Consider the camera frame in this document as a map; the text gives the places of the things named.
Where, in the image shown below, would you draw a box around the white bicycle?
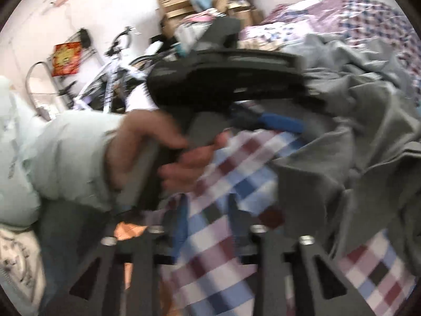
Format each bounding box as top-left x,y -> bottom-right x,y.
58,26 -> 153,113

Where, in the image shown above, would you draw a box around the person's left hand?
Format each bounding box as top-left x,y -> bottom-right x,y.
105,110 -> 230,192

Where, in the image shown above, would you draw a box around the dark grey sweatshirt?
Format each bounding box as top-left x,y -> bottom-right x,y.
273,34 -> 420,275

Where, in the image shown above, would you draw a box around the plaid and lilac bedspread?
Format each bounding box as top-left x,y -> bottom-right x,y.
161,0 -> 420,315

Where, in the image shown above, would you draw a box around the red wall poster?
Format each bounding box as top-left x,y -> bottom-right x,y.
52,41 -> 82,77

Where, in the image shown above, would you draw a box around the stacked cardboard boxes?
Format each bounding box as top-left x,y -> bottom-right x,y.
156,0 -> 263,38

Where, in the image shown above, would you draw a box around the pale green left sleeve forearm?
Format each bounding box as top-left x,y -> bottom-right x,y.
1,77 -> 123,229

